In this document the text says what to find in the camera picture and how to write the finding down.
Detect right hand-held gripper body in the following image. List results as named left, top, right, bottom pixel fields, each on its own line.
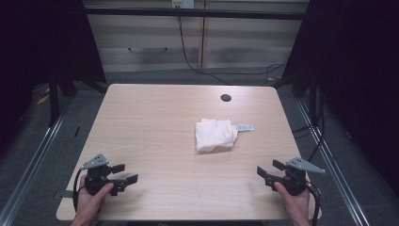
left=263, top=156, right=327, bottom=197

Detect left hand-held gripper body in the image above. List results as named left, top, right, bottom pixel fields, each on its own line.
left=80, top=153, right=127, bottom=197

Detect white cloth with red print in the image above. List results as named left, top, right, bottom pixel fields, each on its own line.
left=195, top=118, right=239, bottom=153

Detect person's left hand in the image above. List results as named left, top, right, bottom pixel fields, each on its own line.
left=74, top=174, right=115, bottom=221

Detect person's right hand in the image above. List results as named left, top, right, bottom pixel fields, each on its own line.
left=274, top=181, right=312, bottom=221

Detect white cloth label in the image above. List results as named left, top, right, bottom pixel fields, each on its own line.
left=236, top=123, right=255, bottom=133

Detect black metal stand leg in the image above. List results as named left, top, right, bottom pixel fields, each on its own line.
left=47, top=70, right=61, bottom=128

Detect yellow floor tape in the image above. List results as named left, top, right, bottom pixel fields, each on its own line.
left=36, top=88, right=51, bottom=106

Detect black curtain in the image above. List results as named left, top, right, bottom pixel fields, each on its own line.
left=281, top=0, right=399, bottom=197
left=0, top=0, right=107, bottom=158

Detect black horizontal metal bar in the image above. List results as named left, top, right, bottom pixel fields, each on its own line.
left=84, top=7, right=310, bottom=21

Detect left hand-held gripper black cable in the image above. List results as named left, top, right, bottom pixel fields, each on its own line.
left=72, top=169, right=88, bottom=213

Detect hand-held gripper black cable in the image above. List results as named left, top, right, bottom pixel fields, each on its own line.
left=72, top=169, right=88, bottom=213
left=305, top=184, right=322, bottom=226

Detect right hand-held gripper black cable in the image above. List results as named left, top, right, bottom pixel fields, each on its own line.
left=305, top=184, right=322, bottom=226

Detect metal floor rail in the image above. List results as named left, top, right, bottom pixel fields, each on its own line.
left=0, top=93, right=74, bottom=226
left=295, top=98, right=373, bottom=226

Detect black cables beside rail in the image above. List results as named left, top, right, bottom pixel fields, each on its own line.
left=291, top=89, right=327, bottom=163

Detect long black floor cable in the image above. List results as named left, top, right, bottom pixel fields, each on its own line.
left=177, top=15, right=287, bottom=87

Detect white wall socket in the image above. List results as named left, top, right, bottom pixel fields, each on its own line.
left=171, top=0, right=196, bottom=9

